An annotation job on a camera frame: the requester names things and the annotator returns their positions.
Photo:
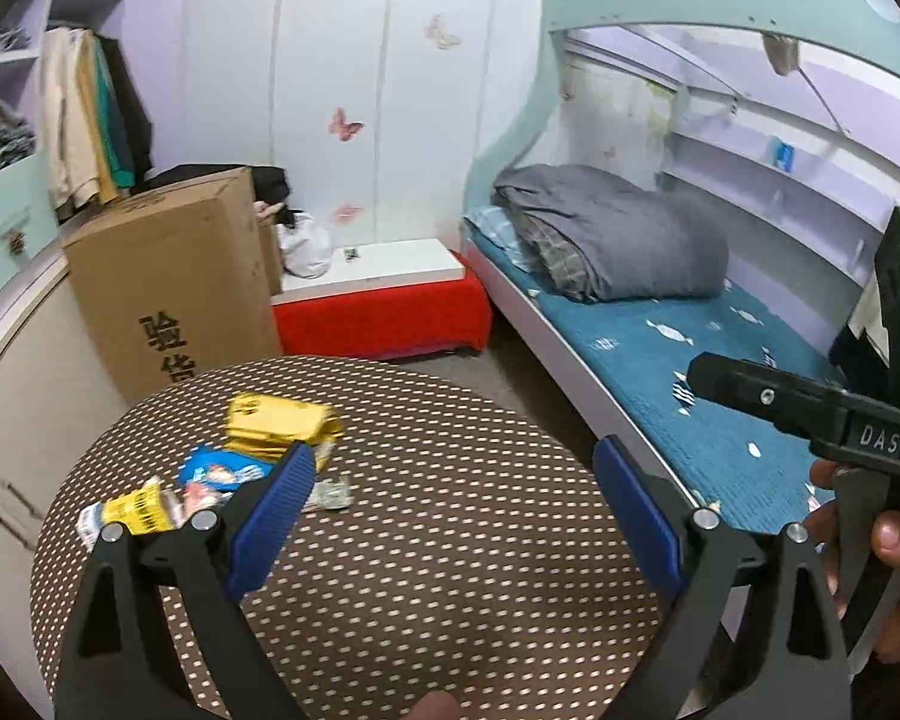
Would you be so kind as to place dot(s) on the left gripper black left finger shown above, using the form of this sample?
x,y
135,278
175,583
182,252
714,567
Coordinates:
x,y
118,658

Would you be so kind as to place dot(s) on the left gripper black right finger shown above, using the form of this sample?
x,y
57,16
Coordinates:
x,y
746,613

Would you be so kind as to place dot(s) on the pink blue snack bag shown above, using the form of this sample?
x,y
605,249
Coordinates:
x,y
198,497

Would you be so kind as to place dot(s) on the yellow white medicine box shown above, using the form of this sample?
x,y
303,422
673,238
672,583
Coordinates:
x,y
151,508

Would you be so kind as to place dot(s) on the blue snack wrapper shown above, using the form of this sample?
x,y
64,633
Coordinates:
x,y
221,470

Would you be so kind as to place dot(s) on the small white green wrapper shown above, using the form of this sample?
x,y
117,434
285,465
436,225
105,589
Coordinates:
x,y
330,495

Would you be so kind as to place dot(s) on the yellow plastic bag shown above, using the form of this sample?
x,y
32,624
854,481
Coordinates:
x,y
264,427

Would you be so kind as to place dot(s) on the person right hand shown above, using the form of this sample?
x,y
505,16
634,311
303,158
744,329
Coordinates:
x,y
823,528

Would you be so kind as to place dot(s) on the brown polka dot tablecloth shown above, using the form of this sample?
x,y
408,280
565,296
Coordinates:
x,y
477,556

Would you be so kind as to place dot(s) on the beige curved cabinet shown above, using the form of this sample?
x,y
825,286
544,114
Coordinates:
x,y
55,399

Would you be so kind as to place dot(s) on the small blue white box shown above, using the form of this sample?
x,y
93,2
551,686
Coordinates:
x,y
780,155

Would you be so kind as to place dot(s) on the large brown cardboard box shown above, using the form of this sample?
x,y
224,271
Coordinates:
x,y
172,283

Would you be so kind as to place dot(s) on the red bench with white top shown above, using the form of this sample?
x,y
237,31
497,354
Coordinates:
x,y
390,323

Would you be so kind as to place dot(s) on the grey folded blanket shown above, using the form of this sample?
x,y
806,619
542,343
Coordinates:
x,y
600,238

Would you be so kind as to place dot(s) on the white plastic bag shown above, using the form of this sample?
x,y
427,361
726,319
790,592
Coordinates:
x,y
305,246

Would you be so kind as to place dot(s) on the bed with blue sheet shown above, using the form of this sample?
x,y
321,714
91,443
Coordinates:
x,y
689,176

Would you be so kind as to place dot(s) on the pinecone on right drawer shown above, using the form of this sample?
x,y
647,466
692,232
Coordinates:
x,y
15,242

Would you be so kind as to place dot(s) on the black clothing behind box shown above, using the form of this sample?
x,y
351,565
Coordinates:
x,y
270,185

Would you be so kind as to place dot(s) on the mint green drawer unit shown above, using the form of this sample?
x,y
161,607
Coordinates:
x,y
25,204

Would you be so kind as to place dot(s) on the hanging clothes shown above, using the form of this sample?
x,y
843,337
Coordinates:
x,y
93,126

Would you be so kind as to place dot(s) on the pink butterfly wall sticker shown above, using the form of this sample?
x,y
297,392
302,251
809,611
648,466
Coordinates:
x,y
342,128

